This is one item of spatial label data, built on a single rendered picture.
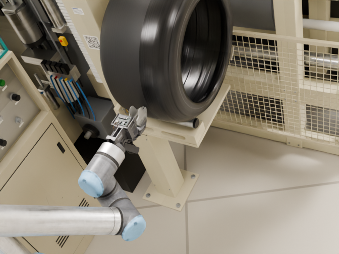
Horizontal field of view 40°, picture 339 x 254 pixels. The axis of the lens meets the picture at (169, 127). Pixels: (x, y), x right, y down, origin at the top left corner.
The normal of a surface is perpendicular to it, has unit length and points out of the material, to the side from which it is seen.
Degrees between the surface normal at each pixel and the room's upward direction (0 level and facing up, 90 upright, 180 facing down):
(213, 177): 0
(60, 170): 90
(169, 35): 55
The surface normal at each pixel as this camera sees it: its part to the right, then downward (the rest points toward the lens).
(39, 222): 0.67, -0.06
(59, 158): 0.86, 0.21
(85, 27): -0.44, 0.75
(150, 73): -0.25, 0.47
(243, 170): -0.24, -0.62
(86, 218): 0.66, -0.31
